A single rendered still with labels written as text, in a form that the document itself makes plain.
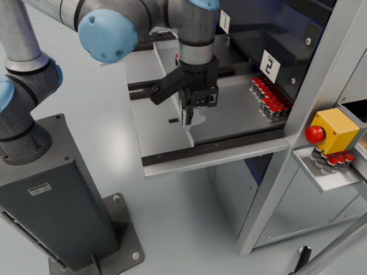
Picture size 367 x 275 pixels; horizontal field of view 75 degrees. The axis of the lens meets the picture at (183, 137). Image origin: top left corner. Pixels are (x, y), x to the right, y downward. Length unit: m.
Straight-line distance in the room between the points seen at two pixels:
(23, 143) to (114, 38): 0.54
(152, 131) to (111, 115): 1.49
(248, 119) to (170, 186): 0.98
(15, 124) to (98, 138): 1.26
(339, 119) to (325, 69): 0.11
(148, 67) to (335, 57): 0.66
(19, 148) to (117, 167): 1.02
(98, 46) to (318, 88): 0.45
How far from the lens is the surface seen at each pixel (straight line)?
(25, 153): 0.85
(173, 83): 0.54
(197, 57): 0.51
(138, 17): 0.43
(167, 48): 1.13
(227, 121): 0.74
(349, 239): 0.91
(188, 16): 0.48
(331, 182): 0.69
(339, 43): 0.57
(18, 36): 0.78
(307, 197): 1.09
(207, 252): 1.45
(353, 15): 0.55
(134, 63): 1.04
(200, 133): 0.69
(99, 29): 0.39
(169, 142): 0.67
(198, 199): 1.58
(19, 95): 0.80
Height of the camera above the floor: 1.37
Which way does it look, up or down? 46 degrees down
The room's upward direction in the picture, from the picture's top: straight up
